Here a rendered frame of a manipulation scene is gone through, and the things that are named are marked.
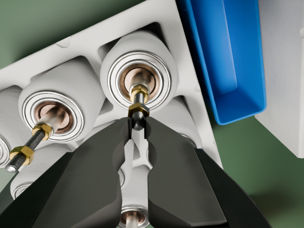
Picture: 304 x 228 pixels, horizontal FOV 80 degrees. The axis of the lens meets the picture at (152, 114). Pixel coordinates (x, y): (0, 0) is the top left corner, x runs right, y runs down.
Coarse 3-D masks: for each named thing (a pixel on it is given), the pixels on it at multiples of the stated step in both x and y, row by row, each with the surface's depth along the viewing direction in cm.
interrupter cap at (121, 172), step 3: (120, 168) 28; (120, 171) 28; (123, 171) 28; (120, 174) 28; (123, 174) 28; (120, 177) 29; (123, 177) 29; (120, 180) 29; (123, 180) 29; (120, 183) 29; (123, 183) 29
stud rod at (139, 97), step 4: (136, 96) 17; (140, 96) 17; (136, 100) 16; (140, 100) 16; (136, 112) 14; (140, 112) 14; (132, 116) 14; (136, 116) 14; (140, 116) 14; (132, 120) 14; (136, 120) 13; (140, 120) 13; (132, 124) 13; (136, 124) 13; (140, 124) 13; (136, 128) 14; (140, 128) 14
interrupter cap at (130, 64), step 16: (112, 64) 20; (128, 64) 20; (144, 64) 20; (160, 64) 20; (112, 80) 21; (128, 80) 21; (160, 80) 21; (112, 96) 22; (128, 96) 22; (160, 96) 22
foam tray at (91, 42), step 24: (168, 0) 24; (96, 24) 25; (120, 24) 25; (144, 24) 25; (168, 24) 25; (48, 48) 26; (72, 48) 26; (96, 48) 26; (168, 48) 29; (0, 72) 27; (24, 72) 27; (96, 72) 28; (192, 72) 29; (192, 96) 31; (96, 120) 32; (48, 144) 34; (72, 144) 34
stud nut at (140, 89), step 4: (136, 88) 18; (140, 88) 18; (144, 88) 18; (132, 92) 18; (136, 92) 18; (140, 92) 18; (144, 92) 18; (132, 96) 18; (144, 96) 18; (132, 100) 18; (144, 100) 18
